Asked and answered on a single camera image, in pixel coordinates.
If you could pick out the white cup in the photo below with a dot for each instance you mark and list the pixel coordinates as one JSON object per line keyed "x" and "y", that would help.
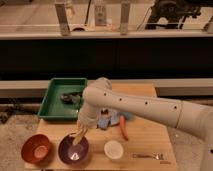
{"x": 113, "y": 150}

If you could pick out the dark object in tray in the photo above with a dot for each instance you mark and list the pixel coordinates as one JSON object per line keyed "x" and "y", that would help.
{"x": 71, "y": 98}

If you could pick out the silver fork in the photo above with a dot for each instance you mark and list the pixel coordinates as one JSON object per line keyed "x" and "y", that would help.
{"x": 156, "y": 156}

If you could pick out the metal post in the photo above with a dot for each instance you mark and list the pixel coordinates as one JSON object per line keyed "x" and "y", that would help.
{"x": 62, "y": 19}
{"x": 124, "y": 19}

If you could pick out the orange carrot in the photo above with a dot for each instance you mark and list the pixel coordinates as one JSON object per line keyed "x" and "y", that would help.
{"x": 123, "y": 128}

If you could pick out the blue cloth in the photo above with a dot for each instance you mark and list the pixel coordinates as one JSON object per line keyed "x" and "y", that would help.
{"x": 111, "y": 117}

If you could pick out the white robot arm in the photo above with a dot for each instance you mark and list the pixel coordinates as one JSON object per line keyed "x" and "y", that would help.
{"x": 188, "y": 117}

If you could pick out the left metal post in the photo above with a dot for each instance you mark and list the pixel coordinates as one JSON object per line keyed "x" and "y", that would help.
{"x": 62, "y": 19}

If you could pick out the purple bowl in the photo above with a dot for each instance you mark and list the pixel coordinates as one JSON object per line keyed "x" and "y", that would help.
{"x": 70, "y": 153}

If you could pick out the wooden board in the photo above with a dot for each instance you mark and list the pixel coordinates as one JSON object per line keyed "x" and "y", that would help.
{"x": 145, "y": 137}

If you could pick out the green plastic tray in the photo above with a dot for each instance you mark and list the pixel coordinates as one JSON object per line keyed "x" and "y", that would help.
{"x": 52, "y": 108}

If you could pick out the right metal post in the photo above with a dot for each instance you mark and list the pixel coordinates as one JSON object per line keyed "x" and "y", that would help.
{"x": 124, "y": 19}

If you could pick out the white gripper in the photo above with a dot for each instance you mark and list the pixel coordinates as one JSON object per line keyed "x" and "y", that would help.
{"x": 88, "y": 117}

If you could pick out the red orange bowl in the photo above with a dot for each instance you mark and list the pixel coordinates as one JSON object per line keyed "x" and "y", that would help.
{"x": 35, "y": 148}

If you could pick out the black machine in background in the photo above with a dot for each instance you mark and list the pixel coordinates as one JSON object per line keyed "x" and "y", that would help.
{"x": 174, "y": 11}

